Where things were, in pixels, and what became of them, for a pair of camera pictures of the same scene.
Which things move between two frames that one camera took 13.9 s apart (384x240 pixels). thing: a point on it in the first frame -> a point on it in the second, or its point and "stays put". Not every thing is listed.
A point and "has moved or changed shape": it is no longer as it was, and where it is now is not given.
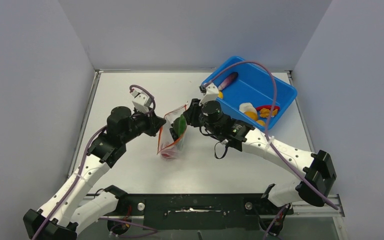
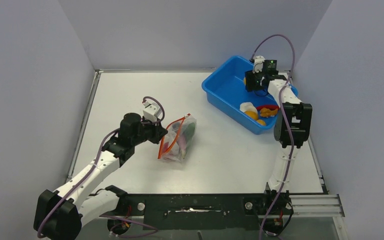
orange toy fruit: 252,115 stays put
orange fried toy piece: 265,112 stays put
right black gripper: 191,114 -> 250,86
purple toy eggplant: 228,81 -> 182,142
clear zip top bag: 169,148 has moved or changed shape
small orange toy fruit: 261,122 stays put
